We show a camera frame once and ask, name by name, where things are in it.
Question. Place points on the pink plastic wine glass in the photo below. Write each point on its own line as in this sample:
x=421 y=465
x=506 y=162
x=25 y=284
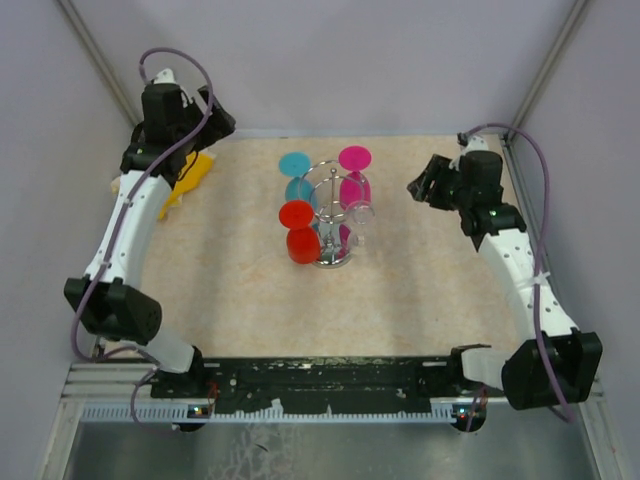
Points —
x=355 y=187

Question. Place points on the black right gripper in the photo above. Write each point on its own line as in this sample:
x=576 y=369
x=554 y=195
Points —
x=438 y=169

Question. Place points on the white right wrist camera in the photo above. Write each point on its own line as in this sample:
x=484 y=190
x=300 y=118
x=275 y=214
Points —
x=475 y=143

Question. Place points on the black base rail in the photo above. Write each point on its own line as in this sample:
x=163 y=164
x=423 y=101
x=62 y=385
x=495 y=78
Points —
x=315 y=385

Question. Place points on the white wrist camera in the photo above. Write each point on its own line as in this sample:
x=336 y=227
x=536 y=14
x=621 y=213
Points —
x=475 y=143
x=165 y=76

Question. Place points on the chrome wine glass rack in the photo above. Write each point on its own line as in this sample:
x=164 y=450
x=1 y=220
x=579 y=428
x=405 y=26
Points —
x=330 y=219

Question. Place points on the yellow floral cloth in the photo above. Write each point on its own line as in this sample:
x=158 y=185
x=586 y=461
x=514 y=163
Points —
x=192 y=175

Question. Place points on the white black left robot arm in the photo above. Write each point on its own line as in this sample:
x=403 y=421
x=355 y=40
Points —
x=107 y=300

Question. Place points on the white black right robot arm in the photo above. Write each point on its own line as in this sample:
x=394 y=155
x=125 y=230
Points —
x=556 y=362

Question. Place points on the blue plastic wine glass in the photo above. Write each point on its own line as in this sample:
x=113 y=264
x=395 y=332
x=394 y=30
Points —
x=295 y=165

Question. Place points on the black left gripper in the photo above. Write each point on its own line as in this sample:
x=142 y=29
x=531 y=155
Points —
x=215 y=127

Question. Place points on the clear wine glass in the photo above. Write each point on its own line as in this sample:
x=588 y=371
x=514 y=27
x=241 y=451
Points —
x=361 y=222

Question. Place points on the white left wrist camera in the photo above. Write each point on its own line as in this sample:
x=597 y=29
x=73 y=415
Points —
x=165 y=76

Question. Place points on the red plastic wine glass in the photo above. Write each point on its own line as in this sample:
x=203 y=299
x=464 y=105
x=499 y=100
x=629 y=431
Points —
x=302 y=241

